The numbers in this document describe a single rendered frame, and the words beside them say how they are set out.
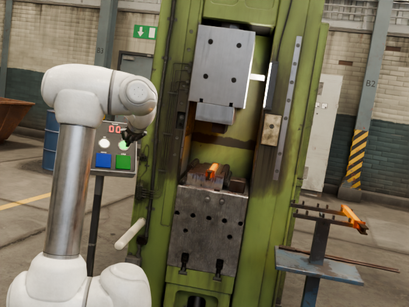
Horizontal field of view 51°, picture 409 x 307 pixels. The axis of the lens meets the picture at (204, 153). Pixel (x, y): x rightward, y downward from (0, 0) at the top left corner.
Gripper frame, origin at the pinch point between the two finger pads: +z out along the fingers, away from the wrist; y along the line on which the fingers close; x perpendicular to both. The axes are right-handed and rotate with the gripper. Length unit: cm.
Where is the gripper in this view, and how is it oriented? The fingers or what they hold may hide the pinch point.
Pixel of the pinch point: (128, 141)
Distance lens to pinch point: 213.4
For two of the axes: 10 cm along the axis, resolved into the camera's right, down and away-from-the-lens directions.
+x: -0.3, -9.3, 3.6
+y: 9.4, 0.9, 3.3
